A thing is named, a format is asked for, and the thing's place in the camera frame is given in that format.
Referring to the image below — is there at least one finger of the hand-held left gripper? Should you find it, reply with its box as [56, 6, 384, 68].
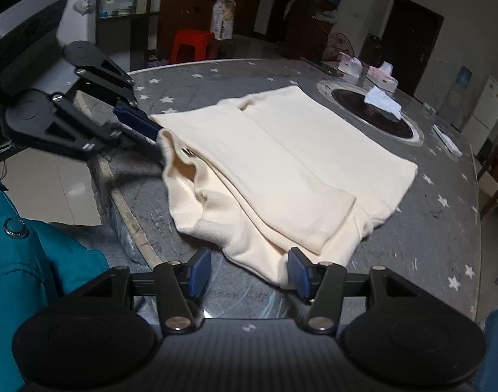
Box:
[75, 58, 162, 137]
[49, 94, 157, 157]

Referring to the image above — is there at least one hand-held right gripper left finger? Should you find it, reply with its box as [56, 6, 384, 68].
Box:
[71, 249, 213, 333]

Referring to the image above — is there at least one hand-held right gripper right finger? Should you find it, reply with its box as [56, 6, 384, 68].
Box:
[287, 247, 429, 333]

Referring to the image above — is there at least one cream knit garment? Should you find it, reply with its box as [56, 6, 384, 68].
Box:
[150, 86, 419, 288]

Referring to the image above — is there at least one red plastic stool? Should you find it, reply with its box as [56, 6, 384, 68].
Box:
[169, 29, 218, 65]

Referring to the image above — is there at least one white brown paper carton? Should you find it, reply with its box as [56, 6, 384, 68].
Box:
[211, 0, 237, 41]

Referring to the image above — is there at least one round black induction cooktop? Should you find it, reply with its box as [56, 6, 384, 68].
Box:
[316, 79, 424, 146]

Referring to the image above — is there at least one person's teal jacket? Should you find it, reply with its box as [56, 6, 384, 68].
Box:
[0, 173, 111, 392]

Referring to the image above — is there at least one dark wooden bookcase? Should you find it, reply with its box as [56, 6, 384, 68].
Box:
[282, 0, 348, 60]

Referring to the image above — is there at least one white crumpled tissue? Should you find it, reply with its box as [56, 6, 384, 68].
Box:
[363, 87, 403, 121]

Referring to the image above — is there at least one white pink tissue box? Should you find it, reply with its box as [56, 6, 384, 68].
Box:
[338, 52, 363, 78]
[367, 62, 398, 93]

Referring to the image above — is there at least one polka-dot play tent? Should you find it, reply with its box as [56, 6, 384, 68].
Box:
[323, 33, 358, 62]

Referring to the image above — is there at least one white water dispenser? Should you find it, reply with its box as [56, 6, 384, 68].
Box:
[441, 86, 466, 131]

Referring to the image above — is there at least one white refrigerator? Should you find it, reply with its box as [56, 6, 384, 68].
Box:
[461, 75, 498, 154]

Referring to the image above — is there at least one dark brown entrance door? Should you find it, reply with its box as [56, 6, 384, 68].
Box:
[382, 0, 444, 96]

